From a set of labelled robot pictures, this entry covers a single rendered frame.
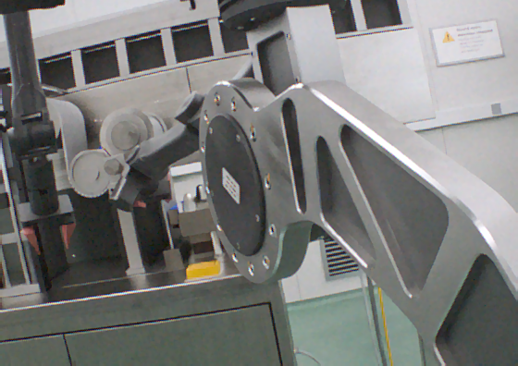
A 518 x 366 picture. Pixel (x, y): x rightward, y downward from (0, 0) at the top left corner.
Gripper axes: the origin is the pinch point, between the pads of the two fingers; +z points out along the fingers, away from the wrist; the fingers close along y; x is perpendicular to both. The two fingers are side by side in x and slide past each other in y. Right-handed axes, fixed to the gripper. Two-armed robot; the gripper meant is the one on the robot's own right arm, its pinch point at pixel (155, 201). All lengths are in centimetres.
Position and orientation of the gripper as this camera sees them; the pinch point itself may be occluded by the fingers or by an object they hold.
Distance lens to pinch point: 160.8
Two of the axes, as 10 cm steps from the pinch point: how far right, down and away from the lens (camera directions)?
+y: 9.8, -1.9, -0.1
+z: 1.0, 4.6, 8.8
